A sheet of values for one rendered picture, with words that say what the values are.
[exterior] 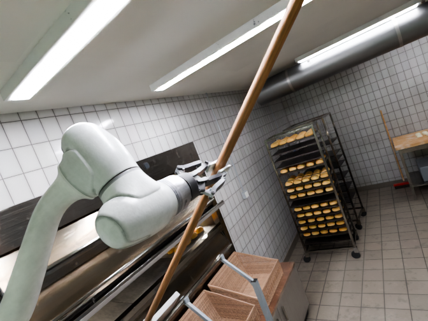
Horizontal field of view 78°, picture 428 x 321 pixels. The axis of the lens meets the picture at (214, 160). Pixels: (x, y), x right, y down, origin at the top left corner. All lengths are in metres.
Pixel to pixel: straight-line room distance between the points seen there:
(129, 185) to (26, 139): 1.39
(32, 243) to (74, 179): 0.15
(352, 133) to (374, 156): 0.59
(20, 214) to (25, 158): 0.32
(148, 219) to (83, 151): 0.19
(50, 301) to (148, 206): 1.37
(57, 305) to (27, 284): 1.17
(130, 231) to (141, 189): 0.08
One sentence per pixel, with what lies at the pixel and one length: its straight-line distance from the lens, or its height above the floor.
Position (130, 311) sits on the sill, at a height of 1.18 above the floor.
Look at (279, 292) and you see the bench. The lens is 2.65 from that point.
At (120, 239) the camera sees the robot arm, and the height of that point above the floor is 1.94.
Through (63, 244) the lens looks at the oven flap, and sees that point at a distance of 1.83.
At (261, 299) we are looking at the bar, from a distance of 2.24.
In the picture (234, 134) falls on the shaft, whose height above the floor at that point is 2.04.
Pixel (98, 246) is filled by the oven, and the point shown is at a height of 1.67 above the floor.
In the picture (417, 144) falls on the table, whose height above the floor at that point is 0.87.
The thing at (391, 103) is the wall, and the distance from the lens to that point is 5.68.
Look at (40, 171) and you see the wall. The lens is 1.85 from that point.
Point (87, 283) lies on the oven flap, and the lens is 1.90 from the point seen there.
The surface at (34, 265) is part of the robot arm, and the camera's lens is 0.66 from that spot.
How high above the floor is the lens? 2.04
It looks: 4 degrees down
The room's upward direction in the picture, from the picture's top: 21 degrees counter-clockwise
